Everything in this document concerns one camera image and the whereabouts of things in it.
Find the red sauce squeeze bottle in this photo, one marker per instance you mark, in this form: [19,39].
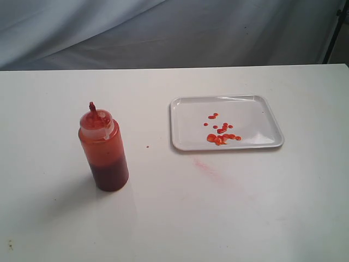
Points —
[101,140]

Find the red sauce drops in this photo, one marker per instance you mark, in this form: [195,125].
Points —
[220,130]

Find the white rectangular plastic tray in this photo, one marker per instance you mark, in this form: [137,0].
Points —
[251,114]

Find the black tripod stand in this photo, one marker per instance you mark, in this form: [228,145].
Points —
[341,15]

